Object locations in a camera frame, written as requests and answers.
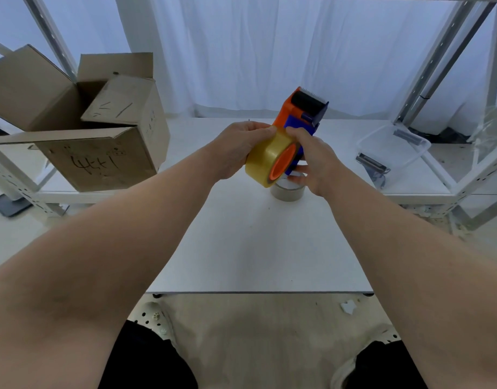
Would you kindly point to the white curtain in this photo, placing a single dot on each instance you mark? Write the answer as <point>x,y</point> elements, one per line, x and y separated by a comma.
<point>252,52</point>

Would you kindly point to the person's right thumb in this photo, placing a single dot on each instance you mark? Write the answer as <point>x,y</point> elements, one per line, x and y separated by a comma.
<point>297,135</point>

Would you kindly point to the dark grey flat base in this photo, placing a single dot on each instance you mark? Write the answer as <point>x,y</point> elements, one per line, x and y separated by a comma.
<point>11,205</point>

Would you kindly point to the person's left hand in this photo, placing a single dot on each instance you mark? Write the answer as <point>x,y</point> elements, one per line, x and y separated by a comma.
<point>232,149</point>

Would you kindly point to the yellowish clear tape roll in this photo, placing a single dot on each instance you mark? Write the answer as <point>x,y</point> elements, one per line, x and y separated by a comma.
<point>266,157</point>

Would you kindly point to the person's right hand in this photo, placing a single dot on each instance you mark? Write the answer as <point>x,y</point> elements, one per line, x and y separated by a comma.
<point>321,166</point>

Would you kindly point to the orange and blue tape dispenser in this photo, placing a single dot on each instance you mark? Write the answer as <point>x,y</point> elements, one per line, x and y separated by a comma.
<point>303,107</point>

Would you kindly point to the clear plastic bag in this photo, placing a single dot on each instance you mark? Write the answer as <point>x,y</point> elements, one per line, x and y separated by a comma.
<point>492,133</point>

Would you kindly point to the grey flat bar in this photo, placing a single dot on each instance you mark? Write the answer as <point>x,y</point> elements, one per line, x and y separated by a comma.
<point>408,137</point>

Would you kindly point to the person's left forearm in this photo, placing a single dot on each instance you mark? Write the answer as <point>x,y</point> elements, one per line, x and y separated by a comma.
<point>110,247</point>

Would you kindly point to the open brown cardboard box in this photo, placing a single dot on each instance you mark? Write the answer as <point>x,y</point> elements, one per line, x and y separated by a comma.
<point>102,162</point>

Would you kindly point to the black shorts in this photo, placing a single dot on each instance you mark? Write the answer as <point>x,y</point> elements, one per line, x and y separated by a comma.
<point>151,360</point>

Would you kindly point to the person's left thumb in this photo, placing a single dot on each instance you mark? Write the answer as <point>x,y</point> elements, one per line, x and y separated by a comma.
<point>262,135</point>

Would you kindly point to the person's right forearm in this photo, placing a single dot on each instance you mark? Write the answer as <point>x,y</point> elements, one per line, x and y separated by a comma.
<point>402,259</point>

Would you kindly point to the clear plastic container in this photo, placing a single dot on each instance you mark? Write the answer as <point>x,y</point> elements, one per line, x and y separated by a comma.
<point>394,149</point>

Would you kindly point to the white paper scrap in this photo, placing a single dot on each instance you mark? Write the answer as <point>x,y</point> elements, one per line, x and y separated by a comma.
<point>348,307</point>

